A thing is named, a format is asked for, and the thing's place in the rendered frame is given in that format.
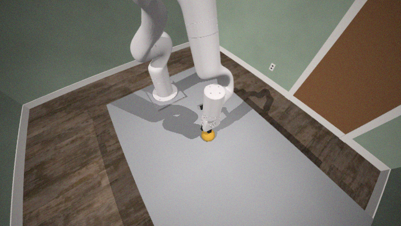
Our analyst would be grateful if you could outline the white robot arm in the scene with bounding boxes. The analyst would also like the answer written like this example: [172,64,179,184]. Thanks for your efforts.
[130,0,234,121]

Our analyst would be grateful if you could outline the gold dome bell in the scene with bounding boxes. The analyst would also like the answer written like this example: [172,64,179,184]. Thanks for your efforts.
[201,130,215,142]

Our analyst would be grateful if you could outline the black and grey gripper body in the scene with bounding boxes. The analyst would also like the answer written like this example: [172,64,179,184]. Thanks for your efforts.
[200,115,221,132]

